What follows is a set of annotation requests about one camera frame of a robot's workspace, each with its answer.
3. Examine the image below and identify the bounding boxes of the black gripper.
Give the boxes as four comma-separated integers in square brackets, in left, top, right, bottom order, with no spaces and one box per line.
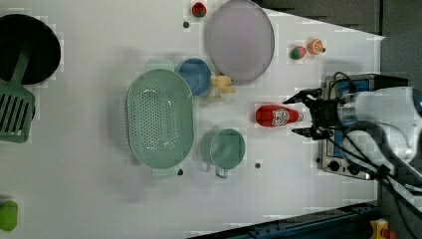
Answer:
[284,88,340,140]

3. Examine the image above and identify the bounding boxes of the red felt ketchup bottle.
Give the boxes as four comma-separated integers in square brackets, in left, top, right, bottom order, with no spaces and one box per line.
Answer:
[255,105,305,127]

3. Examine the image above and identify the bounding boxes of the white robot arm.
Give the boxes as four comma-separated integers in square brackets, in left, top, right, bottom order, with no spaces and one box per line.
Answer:
[286,87,421,201]

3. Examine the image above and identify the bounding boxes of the silver toaster oven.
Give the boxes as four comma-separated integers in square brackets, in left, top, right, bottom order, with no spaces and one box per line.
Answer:
[317,74,409,180]

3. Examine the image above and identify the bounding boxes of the pink toy strawberry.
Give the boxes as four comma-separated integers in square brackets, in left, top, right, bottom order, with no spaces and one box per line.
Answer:
[290,46,307,60]

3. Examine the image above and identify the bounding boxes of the orange toy citrus slice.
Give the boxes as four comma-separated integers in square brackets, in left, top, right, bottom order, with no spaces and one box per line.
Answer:
[308,39,325,55]

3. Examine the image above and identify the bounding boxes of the green measuring cup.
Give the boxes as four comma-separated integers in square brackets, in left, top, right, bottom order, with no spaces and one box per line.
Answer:
[200,128,246,179]

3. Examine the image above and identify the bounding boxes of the yellow toy banana bunch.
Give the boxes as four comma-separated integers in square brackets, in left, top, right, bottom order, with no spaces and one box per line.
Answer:
[205,75,236,103]

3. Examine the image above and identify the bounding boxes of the lavender round plate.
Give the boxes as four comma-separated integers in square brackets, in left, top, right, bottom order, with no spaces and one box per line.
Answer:
[206,0,275,82]

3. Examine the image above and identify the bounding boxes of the blue round bowl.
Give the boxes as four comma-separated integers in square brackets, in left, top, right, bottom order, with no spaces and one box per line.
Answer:
[175,58,211,97]

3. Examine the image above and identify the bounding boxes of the yellow orange clamp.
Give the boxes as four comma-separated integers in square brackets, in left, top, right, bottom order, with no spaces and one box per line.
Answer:
[370,219,397,239]

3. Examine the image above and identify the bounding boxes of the green oval colander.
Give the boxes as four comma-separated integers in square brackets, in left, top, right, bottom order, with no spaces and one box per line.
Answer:
[126,59,194,178]

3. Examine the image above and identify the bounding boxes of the red toy strawberry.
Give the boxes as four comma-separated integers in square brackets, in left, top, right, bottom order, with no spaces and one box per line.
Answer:
[191,2,207,18]

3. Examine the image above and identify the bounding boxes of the green slotted spatula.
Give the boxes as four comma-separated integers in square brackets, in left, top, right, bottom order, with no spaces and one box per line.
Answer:
[0,39,35,143]

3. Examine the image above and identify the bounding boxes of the black round pot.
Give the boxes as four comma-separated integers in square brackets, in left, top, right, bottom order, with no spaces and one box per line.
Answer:
[0,13,63,87]

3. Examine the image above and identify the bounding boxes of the lime green toy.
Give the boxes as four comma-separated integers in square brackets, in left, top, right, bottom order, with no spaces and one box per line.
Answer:
[0,200,18,232]

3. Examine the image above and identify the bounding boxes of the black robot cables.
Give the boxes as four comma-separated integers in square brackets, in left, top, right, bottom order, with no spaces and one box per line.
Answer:
[326,71,422,239]

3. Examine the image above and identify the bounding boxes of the blue metal frame rail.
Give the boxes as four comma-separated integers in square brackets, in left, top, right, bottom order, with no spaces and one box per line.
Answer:
[190,203,380,239]

